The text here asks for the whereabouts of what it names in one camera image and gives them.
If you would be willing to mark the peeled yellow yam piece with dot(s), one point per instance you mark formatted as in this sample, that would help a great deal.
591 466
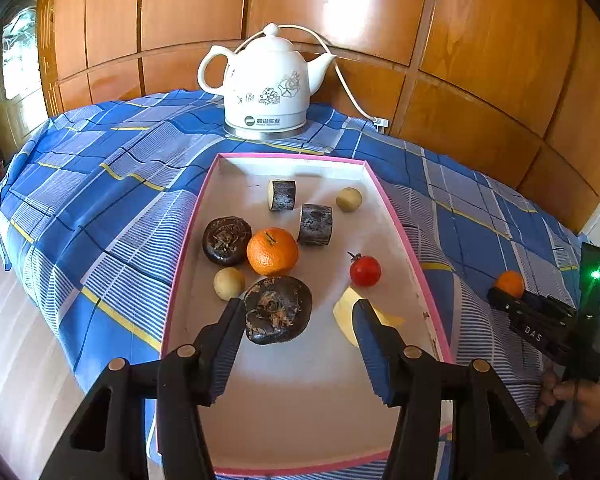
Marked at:
345 310

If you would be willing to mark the blue plaid cloth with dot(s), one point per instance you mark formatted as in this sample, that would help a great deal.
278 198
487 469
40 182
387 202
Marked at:
105 200

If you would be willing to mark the small dark dried fruit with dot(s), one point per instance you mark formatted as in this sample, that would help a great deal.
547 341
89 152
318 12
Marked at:
226 242

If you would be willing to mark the wooden wardrobe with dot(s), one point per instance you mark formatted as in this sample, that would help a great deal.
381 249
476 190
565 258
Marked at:
480 60

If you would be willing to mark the pink-edged white cardboard tray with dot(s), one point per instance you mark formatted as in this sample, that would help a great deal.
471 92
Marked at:
290 410

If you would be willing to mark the purple-skinned yam piece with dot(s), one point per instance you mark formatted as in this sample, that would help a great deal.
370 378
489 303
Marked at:
284 195
315 225

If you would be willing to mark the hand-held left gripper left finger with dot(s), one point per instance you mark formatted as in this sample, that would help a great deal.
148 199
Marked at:
227 355

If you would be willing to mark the white floral ceramic kettle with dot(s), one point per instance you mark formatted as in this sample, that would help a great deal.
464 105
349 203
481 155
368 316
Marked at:
265 80

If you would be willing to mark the wooden glass door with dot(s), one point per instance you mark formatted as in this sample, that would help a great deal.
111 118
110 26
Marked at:
15 70

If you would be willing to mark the red cherry tomato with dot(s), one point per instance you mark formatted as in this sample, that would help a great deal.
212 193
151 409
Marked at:
365 271

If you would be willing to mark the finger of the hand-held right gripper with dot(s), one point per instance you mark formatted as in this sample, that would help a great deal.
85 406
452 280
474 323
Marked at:
502 299

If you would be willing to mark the white power plug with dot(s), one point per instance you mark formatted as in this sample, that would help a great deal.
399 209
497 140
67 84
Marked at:
381 121

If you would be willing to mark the silver kettle base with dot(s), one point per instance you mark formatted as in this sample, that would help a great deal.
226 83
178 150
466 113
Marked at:
265 132

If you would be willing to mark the large dark dried fruit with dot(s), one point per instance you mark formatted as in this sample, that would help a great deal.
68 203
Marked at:
280 310

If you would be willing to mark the tan longan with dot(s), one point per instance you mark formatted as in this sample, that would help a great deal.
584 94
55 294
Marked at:
349 199
228 283

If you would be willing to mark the orange tangerine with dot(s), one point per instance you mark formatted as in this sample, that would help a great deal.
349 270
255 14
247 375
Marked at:
272 255
511 281

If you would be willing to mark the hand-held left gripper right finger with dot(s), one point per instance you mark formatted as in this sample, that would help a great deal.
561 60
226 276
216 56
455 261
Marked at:
372 360

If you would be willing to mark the person's right hand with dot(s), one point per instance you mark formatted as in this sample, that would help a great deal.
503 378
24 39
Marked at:
587 402

